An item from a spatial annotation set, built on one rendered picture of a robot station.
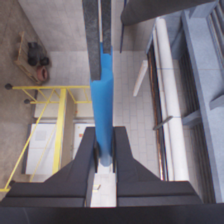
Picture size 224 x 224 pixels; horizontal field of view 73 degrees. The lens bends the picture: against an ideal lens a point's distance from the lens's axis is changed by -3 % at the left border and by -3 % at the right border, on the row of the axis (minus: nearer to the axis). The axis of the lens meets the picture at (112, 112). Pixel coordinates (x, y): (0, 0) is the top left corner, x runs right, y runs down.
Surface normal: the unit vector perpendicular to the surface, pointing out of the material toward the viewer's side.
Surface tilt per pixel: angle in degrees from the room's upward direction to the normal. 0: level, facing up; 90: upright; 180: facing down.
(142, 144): 90
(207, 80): 90
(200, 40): 90
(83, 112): 90
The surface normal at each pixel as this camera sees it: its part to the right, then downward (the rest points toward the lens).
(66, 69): 0.01, -0.30
